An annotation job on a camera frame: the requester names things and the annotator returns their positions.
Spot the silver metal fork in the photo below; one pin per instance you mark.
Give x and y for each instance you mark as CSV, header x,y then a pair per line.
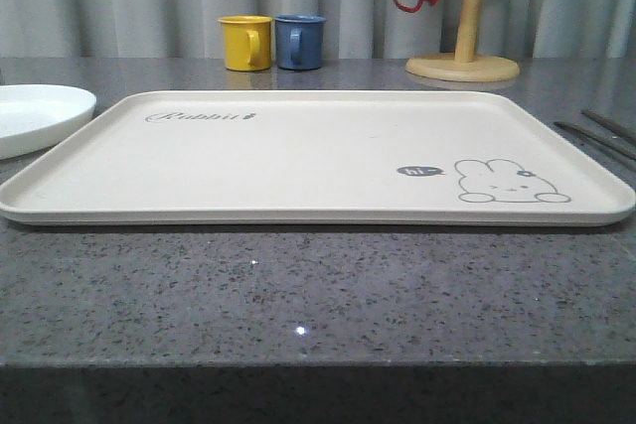
x,y
577,130

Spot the white round plate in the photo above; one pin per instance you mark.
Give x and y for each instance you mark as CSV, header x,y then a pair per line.
x,y
37,116

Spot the cream rabbit serving tray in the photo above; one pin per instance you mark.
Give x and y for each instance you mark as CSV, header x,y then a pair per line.
x,y
430,157

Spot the blue enamel mug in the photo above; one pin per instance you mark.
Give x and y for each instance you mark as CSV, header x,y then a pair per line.
x,y
299,41

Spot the yellow enamel mug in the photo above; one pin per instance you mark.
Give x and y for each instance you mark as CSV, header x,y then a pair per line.
x,y
247,42

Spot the wooden mug tree stand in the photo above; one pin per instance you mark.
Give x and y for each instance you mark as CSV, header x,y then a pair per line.
x,y
464,64

